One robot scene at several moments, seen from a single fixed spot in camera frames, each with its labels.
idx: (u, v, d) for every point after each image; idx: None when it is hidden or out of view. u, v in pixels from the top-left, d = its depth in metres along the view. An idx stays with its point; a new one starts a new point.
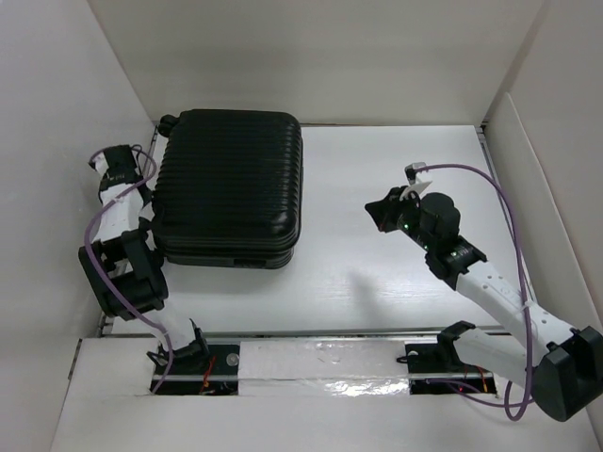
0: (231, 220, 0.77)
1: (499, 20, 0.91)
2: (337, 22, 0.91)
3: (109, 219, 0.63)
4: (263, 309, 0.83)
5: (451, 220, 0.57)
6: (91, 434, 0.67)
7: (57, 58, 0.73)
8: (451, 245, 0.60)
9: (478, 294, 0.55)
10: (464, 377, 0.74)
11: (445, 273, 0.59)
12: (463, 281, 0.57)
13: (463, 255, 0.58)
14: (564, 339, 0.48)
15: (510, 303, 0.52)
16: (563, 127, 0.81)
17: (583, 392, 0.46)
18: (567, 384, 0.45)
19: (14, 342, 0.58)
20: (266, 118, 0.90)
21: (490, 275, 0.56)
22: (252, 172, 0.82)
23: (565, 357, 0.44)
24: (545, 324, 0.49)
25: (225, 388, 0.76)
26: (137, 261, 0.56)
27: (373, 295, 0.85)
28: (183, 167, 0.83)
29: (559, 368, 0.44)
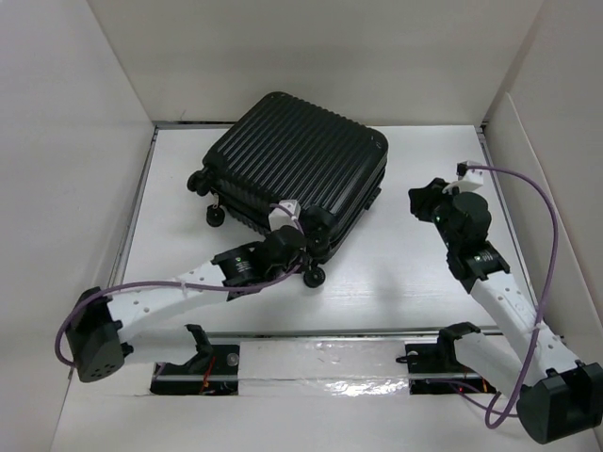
0: (362, 157, 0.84)
1: (500, 20, 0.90)
2: (337, 20, 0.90)
3: (153, 294, 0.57)
4: (265, 311, 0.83)
5: (479, 222, 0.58)
6: (91, 435, 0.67)
7: (55, 56, 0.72)
8: (477, 249, 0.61)
9: (492, 302, 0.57)
10: (463, 377, 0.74)
11: (462, 275, 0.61)
12: (480, 287, 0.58)
13: (485, 261, 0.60)
14: (566, 368, 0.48)
15: (522, 321, 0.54)
16: (564, 128, 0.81)
17: (570, 421, 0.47)
18: (556, 411, 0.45)
19: (16, 345, 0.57)
20: (270, 99, 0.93)
21: (508, 288, 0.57)
22: (320, 136, 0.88)
23: (562, 386, 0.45)
24: (549, 349, 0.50)
25: (225, 388, 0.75)
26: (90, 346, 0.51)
27: (385, 286, 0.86)
28: (273, 179, 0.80)
29: (552, 395, 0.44)
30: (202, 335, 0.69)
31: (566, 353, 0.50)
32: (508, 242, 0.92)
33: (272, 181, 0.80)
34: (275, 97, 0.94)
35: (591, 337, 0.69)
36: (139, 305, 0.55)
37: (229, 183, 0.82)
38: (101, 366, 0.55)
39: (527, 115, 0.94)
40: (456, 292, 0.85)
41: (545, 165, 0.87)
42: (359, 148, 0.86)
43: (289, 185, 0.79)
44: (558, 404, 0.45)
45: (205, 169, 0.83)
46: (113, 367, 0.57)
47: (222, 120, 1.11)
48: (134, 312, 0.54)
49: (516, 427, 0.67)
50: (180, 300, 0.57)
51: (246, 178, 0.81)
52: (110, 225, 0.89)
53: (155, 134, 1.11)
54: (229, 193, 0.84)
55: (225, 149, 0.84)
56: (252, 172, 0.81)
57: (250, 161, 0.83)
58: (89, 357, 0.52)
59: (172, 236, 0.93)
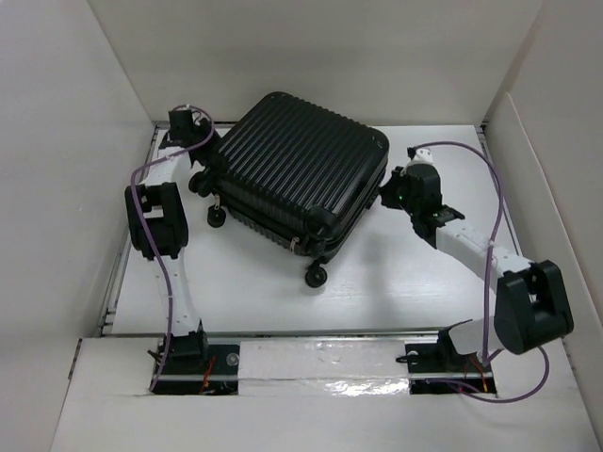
0: (362, 157, 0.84)
1: (500, 19, 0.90)
2: (337, 20, 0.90)
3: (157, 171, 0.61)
4: (266, 311, 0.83)
5: (430, 183, 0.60)
6: (91, 435, 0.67)
7: (55, 56, 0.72)
8: (436, 208, 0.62)
9: (452, 244, 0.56)
10: (464, 377, 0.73)
11: (425, 234, 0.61)
12: (440, 234, 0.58)
13: (444, 217, 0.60)
14: (523, 269, 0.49)
15: (477, 245, 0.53)
16: (564, 128, 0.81)
17: (542, 326, 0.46)
18: (521, 310, 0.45)
19: (17, 343, 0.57)
20: (269, 100, 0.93)
21: (464, 227, 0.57)
22: (320, 135, 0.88)
23: (520, 282, 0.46)
24: (506, 259, 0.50)
25: (225, 388, 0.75)
26: (169, 205, 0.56)
27: (384, 286, 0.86)
28: (274, 179, 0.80)
29: (512, 292, 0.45)
30: (202, 339, 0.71)
31: (521, 259, 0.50)
32: (507, 241, 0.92)
33: (274, 181, 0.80)
34: (275, 97, 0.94)
35: (592, 338, 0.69)
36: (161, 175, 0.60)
37: (231, 184, 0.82)
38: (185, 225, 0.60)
39: (527, 115, 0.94)
40: (456, 292, 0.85)
41: (546, 165, 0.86)
42: (362, 147, 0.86)
43: (291, 185, 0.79)
44: (520, 301, 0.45)
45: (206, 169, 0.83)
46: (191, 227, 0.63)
47: (222, 121, 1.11)
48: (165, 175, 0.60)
49: (517, 427, 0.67)
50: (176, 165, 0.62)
51: (247, 178, 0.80)
52: (111, 225, 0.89)
53: (155, 134, 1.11)
54: (230, 192, 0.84)
55: (226, 149, 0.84)
56: (252, 172, 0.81)
57: (251, 161, 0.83)
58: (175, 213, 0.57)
59: None
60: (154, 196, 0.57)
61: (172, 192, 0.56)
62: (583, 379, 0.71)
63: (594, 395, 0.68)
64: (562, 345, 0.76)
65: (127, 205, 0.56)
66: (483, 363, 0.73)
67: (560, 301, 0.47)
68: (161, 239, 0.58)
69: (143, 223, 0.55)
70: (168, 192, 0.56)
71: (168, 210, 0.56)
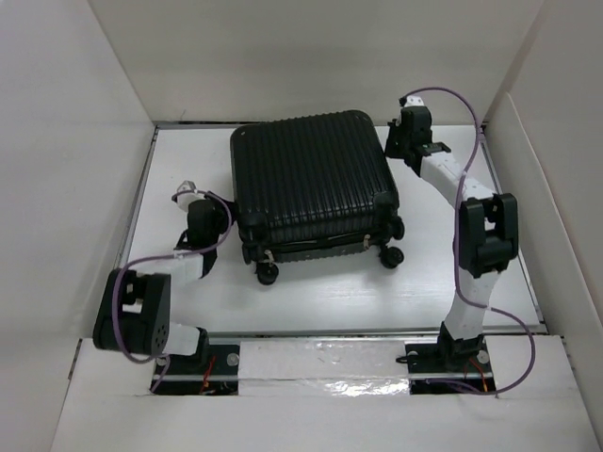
0: (361, 136, 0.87)
1: (500, 19, 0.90)
2: (338, 20, 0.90)
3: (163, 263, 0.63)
4: (266, 312, 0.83)
5: (420, 117, 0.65)
6: (91, 435, 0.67)
7: (55, 55, 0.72)
8: (426, 141, 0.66)
9: (433, 172, 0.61)
10: (464, 377, 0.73)
11: (414, 164, 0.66)
12: (425, 164, 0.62)
13: (431, 148, 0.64)
14: (487, 200, 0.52)
15: (452, 174, 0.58)
16: (564, 128, 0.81)
17: (491, 247, 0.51)
18: (477, 230, 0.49)
19: (16, 343, 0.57)
20: (238, 143, 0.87)
21: (447, 159, 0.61)
22: (311, 145, 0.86)
23: (481, 208, 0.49)
24: (474, 188, 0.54)
25: (225, 388, 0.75)
26: (150, 298, 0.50)
27: (384, 287, 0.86)
28: (324, 196, 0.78)
29: (469, 216, 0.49)
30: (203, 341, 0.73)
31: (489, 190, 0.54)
32: None
33: (321, 201, 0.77)
34: (243, 135, 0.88)
35: (592, 338, 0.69)
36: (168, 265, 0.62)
37: (285, 231, 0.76)
38: (159, 330, 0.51)
39: (527, 116, 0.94)
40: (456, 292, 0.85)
41: (546, 165, 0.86)
42: (351, 127, 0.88)
43: (344, 190, 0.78)
44: (477, 224, 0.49)
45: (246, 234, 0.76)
46: (165, 336, 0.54)
47: (222, 121, 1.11)
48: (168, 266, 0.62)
49: (517, 427, 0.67)
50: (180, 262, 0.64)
51: (298, 215, 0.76)
52: (110, 225, 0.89)
53: (155, 134, 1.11)
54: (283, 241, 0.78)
55: (251, 203, 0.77)
56: (296, 203, 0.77)
57: (287, 199, 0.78)
58: (153, 310, 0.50)
59: (173, 236, 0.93)
60: (141, 284, 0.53)
61: (161, 282, 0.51)
62: (583, 379, 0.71)
63: (594, 395, 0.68)
64: (562, 346, 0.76)
65: (106, 290, 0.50)
66: (483, 363, 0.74)
67: (511, 229, 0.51)
68: (128, 342, 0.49)
69: (115, 314, 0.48)
70: (157, 283, 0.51)
71: (148, 303, 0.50)
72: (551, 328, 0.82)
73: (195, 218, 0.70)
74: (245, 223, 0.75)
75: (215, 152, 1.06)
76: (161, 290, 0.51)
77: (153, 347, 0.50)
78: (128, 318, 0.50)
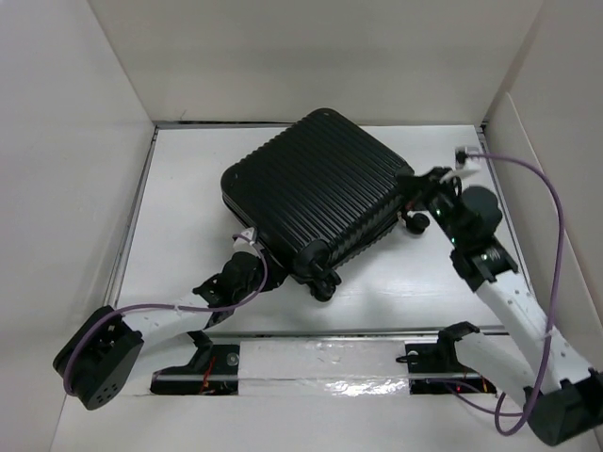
0: (335, 129, 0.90)
1: (500, 19, 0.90)
2: (338, 20, 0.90)
3: (153, 314, 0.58)
4: (266, 312, 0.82)
5: (492, 221, 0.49)
6: (92, 434, 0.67)
7: (55, 56, 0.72)
8: (486, 247, 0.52)
9: (500, 310, 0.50)
10: (463, 377, 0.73)
11: (467, 273, 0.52)
12: (487, 288, 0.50)
13: (493, 259, 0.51)
14: (579, 379, 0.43)
15: (533, 328, 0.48)
16: (564, 129, 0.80)
17: (578, 427, 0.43)
18: (565, 422, 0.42)
19: (16, 342, 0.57)
20: (242, 195, 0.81)
21: (517, 289, 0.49)
22: (308, 164, 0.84)
23: (577, 396, 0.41)
24: (563, 357, 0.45)
25: (225, 388, 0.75)
26: (109, 357, 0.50)
27: (384, 287, 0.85)
28: (355, 198, 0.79)
29: (568, 410, 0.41)
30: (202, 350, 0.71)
31: (579, 361, 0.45)
32: (508, 241, 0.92)
33: (354, 202, 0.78)
34: (242, 182, 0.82)
35: (593, 339, 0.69)
36: (152, 322, 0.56)
37: (341, 246, 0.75)
38: (107, 387, 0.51)
39: (528, 116, 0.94)
40: (455, 292, 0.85)
41: (546, 165, 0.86)
42: (329, 129, 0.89)
43: (367, 185, 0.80)
44: (574, 412, 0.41)
45: (309, 268, 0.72)
46: (114, 390, 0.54)
47: (223, 120, 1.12)
48: (145, 328, 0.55)
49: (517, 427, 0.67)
50: (174, 320, 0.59)
51: (345, 227, 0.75)
52: (110, 226, 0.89)
53: (155, 134, 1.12)
54: (338, 256, 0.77)
55: (296, 240, 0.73)
56: (339, 217, 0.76)
57: (328, 218, 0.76)
58: (107, 367, 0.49)
59: (173, 236, 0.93)
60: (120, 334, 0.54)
61: (126, 349, 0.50)
62: None
63: None
64: None
65: (88, 324, 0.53)
66: None
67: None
68: (75, 383, 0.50)
69: (74, 352, 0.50)
70: (124, 345, 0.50)
71: (106, 360, 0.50)
72: None
73: (231, 271, 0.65)
74: (304, 259, 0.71)
75: (215, 152, 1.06)
76: (122, 354, 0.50)
77: (90, 401, 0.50)
78: (86, 361, 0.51)
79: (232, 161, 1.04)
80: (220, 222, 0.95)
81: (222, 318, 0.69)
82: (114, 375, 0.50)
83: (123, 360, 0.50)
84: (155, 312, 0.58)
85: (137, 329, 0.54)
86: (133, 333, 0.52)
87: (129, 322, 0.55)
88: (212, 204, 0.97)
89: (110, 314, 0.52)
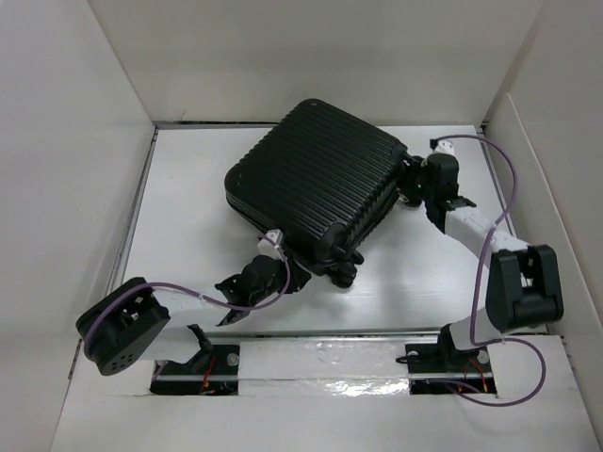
0: (327, 117, 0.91)
1: (500, 20, 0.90)
2: (337, 20, 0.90)
3: (181, 296, 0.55)
4: (267, 312, 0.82)
5: (447, 171, 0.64)
6: (92, 435, 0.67)
7: (55, 56, 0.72)
8: (450, 196, 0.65)
9: (459, 227, 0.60)
10: (463, 377, 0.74)
11: (437, 218, 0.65)
12: (448, 217, 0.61)
13: (456, 204, 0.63)
14: (521, 254, 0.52)
15: (480, 229, 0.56)
16: (564, 129, 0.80)
17: (527, 299, 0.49)
18: (510, 285, 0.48)
19: (15, 342, 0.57)
20: (250, 197, 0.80)
21: (472, 212, 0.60)
22: (308, 155, 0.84)
23: (513, 260, 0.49)
24: (505, 239, 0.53)
25: (225, 388, 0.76)
26: (135, 326, 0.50)
27: (383, 289, 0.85)
28: (362, 178, 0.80)
29: (501, 265, 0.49)
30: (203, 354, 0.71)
31: (520, 242, 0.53)
32: None
33: (362, 183, 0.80)
34: (246, 185, 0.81)
35: (593, 339, 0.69)
36: (176, 302, 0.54)
37: (357, 226, 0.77)
38: (124, 355, 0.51)
39: (527, 116, 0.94)
40: (455, 292, 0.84)
41: (546, 165, 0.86)
42: (320, 120, 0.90)
43: (370, 165, 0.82)
44: (510, 270, 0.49)
45: (332, 253, 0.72)
46: (130, 361, 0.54)
47: (223, 121, 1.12)
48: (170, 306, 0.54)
49: (518, 427, 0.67)
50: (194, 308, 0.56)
51: (357, 206, 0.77)
52: (110, 225, 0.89)
53: (155, 134, 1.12)
54: (354, 237, 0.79)
55: (314, 228, 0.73)
56: (351, 199, 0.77)
57: (341, 201, 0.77)
58: (130, 335, 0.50)
59: (173, 236, 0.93)
60: (146, 306, 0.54)
61: (152, 323, 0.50)
62: (583, 379, 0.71)
63: (594, 396, 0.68)
64: (562, 346, 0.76)
65: (119, 291, 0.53)
66: (483, 363, 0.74)
67: (552, 284, 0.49)
68: (94, 347, 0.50)
69: (102, 314, 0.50)
70: (151, 317, 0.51)
71: (131, 329, 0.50)
72: (551, 328, 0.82)
73: (250, 276, 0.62)
74: (326, 245, 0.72)
75: (215, 152, 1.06)
76: (149, 326, 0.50)
77: (105, 366, 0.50)
78: (109, 327, 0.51)
79: (232, 161, 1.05)
80: (220, 222, 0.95)
81: (237, 318, 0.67)
82: (134, 345, 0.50)
83: (148, 330, 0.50)
84: (182, 293, 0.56)
85: (162, 305, 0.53)
86: (158, 309, 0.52)
87: (158, 297, 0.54)
88: (212, 204, 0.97)
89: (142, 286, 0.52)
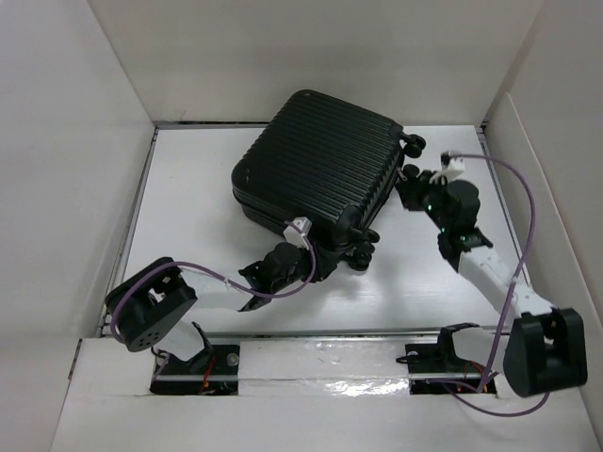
0: (323, 105, 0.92)
1: (500, 20, 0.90)
2: (338, 20, 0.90)
3: (207, 279, 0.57)
4: (268, 312, 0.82)
5: (469, 208, 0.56)
6: (92, 435, 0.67)
7: (56, 57, 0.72)
8: (466, 231, 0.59)
9: (475, 270, 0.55)
10: (463, 377, 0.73)
11: (448, 253, 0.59)
12: (464, 260, 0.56)
13: (471, 241, 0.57)
14: (544, 315, 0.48)
15: (499, 279, 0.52)
16: (564, 129, 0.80)
17: (551, 368, 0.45)
18: (533, 355, 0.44)
19: (15, 342, 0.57)
20: (260, 192, 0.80)
21: (489, 256, 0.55)
22: (311, 145, 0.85)
23: (538, 328, 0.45)
24: (527, 298, 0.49)
25: (225, 388, 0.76)
26: (163, 304, 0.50)
27: (384, 290, 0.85)
28: (367, 160, 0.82)
29: (526, 335, 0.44)
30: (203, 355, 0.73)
31: (544, 300, 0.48)
32: (509, 242, 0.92)
33: (367, 164, 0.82)
34: (254, 179, 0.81)
35: (593, 339, 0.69)
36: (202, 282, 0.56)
37: (368, 206, 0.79)
38: (152, 334, 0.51)
39: (528, 116, 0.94)
40: (456, 292, 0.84)
41: (546, 165, 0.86)
42: (317, 110, 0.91)
43: (371, 147, 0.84)
44: (535, 341, 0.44)
45: (349, 236, 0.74)
46: (154, 340, 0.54)
47: (223, 121, 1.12)
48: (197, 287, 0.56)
49: (518, 427, 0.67)
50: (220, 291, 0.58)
51: (366, 187, 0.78)
52: (110, 226, 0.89)
53: (155, 134, 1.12)
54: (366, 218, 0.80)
55: (328, 213, 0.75)
56: (361, 182, 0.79)
57: (350, 185, 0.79)
58: (159, 314, 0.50)
59: (173, 236, 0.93)
60: (173, 285, 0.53)
61: (180, 302, 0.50)
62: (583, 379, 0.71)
63: (594, 396, 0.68)
64: None
65: (146, 267, 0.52)
66: None
67: (577, 351, 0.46)
68: (122, 323, 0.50)
69: (130, 290, 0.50)
70: (178, 298, 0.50)
71: (158, 308, 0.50)
72: None
73: (271, 264, 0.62)
74: (342, 229, 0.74)
75: (215, 152, 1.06)
76: (176, 305, 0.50)
77: (133, 345, 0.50)
78: (138, 304, 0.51)
79: (232, 161, 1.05)
80: (220, 222, 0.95)
81: (258, 306, 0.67)
82: (162, 323, 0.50)
83: (176, 308, 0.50)
84: (206, 277, 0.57)
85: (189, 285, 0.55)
86: (187, 287, 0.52)
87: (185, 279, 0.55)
88: (212, 204, 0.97)
89: (170, 266, 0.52)
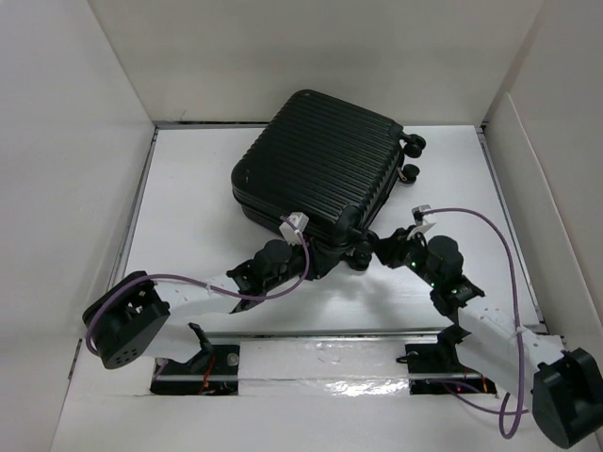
0: (323, 105, 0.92)
1: (500, 20, 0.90)
2: (338, 20, 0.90)
3: (187, 288, 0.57)
4: (268, 313, 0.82)
5: (453, 265, 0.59)
6: (92, 435, 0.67)
7: (56, 57, 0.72)
8: (455, 282, 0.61)
9: (477, 326, 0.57)
10: (463, 377, 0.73)
11: (448, 311, 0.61)
12: (463, 314, 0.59)
13: (463, 293, 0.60)
14: (557, 362, 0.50)
15: (504, 330, 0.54)
16: (565, 129, 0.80)
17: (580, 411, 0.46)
18: (562, 405, 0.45)
19: (16, 342, 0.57)
20: (261, 191, 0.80)
21: (487, 307, 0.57)
22: (310, 145, 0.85)
23: (558, 377, 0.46)
24: (535, 347, 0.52)
25: (225, 388, 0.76)
26: (133, 321, 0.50)
27: (384, 290, 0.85)
28: (367, 160, 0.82)
29: (551, 386, 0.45)
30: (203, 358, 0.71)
31: (552, 347, 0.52)
32: (509, 243, 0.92)
33: (366, 165, 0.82)
34: (254, 178, 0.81)
35: (594, 339, 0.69)
36: (180, 292, 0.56)
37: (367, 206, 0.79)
38: (127, 350, 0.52)
39: (528, 116, 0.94)
40: None
41: (546, 165, 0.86)
42: (317, 110, 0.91)
43: (371, 148, 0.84)
44: (560, 392, 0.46)
45: (348, 236, 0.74)
46: (134, 355, 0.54)
47: (223, 121, 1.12)
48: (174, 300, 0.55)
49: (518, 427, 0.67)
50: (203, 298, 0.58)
51: (366, 187, 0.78)
52: (110, 226, 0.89)
53: (155, 134, 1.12)
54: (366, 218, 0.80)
55: (327, 213, 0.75)
56: (360, 182, 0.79)
57: (350, 185, 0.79)
58: (130, 330, 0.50)
59: (173, 236, 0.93)
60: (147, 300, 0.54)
61: (151, 318, 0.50)
62: None
63: None
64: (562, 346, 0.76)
65: (120, 283, 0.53)
66: None
67: (598, 391, 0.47)
68: (98, 338, 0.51)
69: (102, 307, 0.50)
70: (149, 314, 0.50)
71: (130, 324, 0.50)
72: (551, 328, 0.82)
73: (262, 262, 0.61)
74: (342, 229, 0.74)
75: (215, 152, 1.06)
76: (148, 321, 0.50)
77: (109, 360, 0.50)
78: (112, 319, 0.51)
79: (232, 162, 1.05)
80: (220, 222, 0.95)
81: (251, 306, 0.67)
82: (135, 340, 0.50)
83: (149, 325, 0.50)
84: (187, 284, 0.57)
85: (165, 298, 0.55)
86: (158, 303, 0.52)
87: (159, 291, 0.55)
88: (212, 205, 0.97)
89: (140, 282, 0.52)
